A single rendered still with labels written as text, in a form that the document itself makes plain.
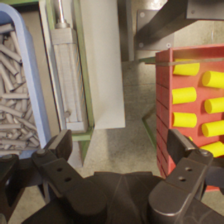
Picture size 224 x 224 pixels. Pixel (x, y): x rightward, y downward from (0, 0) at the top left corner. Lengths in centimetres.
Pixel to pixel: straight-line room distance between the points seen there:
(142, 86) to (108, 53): 105
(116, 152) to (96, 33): 135
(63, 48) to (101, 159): 143
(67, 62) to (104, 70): 10
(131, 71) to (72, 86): 109
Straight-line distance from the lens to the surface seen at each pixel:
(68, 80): 35
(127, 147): 162
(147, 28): 144
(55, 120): 51
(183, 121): 83
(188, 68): 78
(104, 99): 42
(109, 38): 41
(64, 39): 36
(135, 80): 143
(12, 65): 47
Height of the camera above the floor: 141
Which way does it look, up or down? 73 degrees down
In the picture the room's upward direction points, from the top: 177 degrees counter-clockwise
